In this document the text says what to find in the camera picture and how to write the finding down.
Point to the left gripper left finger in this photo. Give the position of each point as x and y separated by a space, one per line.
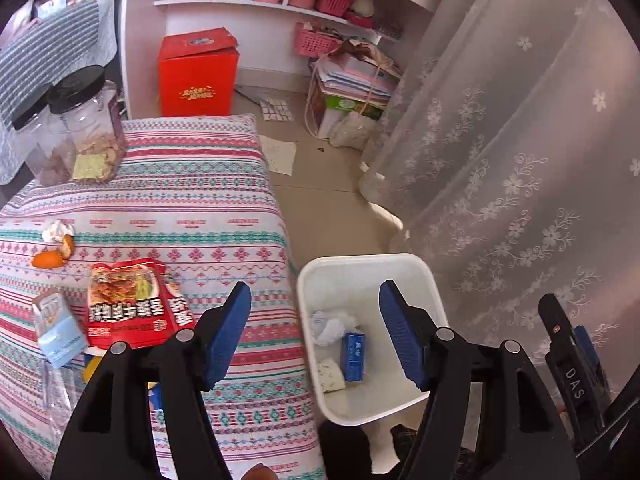
109 435

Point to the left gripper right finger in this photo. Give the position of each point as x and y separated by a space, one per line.
520 436

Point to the clear plastic bottle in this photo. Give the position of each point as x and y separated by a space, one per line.
61 390

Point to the light blue carton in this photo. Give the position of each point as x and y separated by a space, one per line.
59 335

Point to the red instant noodle cup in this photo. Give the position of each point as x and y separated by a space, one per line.
135 301

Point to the orange peel piece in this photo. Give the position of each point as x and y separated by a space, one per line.
50 259
67 248

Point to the floral paper cup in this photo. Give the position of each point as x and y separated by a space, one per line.
331 376

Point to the dark blue cardboard box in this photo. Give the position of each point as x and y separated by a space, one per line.
352 356

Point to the white tissue wad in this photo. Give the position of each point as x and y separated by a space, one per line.
328 327

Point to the white tissue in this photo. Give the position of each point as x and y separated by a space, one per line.
56 231

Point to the yellow snack bag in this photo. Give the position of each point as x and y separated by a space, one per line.
91 364

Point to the white trash bin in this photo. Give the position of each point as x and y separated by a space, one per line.
349 285

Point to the patterned striped tablecloth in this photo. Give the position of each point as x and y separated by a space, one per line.
195 194

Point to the plastic jar with yellow label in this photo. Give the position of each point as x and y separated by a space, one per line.
84 109

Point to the plastic jar with dark snacks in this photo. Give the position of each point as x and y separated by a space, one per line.
48 150

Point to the white lace curtain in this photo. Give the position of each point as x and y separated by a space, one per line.
510 154

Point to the paper sheet on floor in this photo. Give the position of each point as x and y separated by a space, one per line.
280 155

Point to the red cardboard box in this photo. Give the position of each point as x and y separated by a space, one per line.
197 73

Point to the grey sofa with quilt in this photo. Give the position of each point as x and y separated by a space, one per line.
83 34

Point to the stack of papers and books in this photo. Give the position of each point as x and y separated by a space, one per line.
350 87

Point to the pink plastic basket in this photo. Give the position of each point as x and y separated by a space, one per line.
313 44

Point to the white pink shelf unit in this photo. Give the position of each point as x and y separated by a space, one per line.
265 32

